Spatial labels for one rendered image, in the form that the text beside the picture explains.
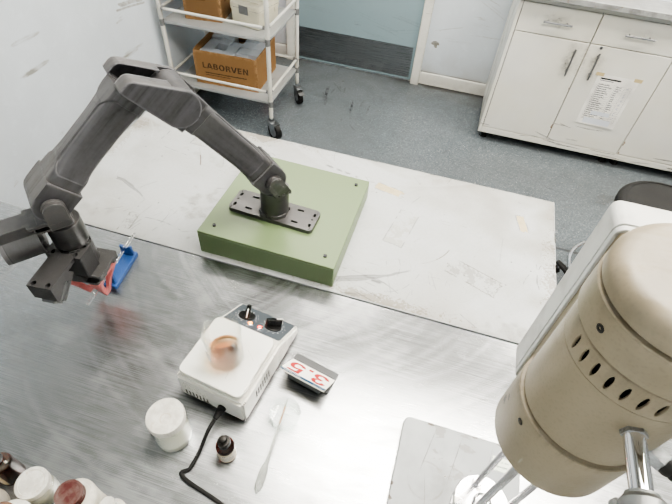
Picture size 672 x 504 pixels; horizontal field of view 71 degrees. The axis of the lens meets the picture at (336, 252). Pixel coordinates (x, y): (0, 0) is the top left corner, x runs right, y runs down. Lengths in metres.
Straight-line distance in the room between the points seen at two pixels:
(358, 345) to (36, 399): 0.58
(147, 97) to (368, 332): 0.58
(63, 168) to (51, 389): 0.39
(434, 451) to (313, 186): 0.65
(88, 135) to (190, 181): 0.52
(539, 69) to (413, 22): 0.98
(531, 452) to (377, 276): 0.68
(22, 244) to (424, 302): 0.74
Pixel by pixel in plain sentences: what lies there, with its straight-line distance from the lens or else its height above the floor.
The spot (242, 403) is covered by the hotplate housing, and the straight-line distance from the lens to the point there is 0.82.
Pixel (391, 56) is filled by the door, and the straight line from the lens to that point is 3.69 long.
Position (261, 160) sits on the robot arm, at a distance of 0.94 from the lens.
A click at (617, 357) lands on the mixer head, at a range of 0.32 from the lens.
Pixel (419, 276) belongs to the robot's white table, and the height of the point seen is 0.90.
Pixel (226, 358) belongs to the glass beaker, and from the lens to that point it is 0.78.
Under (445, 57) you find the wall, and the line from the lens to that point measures 3.65.
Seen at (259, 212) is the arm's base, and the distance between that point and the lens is 1.07.
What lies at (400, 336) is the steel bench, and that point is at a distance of 0.97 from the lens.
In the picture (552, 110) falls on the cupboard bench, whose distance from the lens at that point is 3.15.
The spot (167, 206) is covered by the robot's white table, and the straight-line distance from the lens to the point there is 1.23.
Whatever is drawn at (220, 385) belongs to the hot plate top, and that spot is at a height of 0.99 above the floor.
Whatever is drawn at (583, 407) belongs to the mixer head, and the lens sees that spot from 0.36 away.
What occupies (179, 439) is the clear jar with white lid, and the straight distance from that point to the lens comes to 0.84.
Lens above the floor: 1.70
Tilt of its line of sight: 48 degrees down
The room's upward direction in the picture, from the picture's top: 5 degrees clockwise
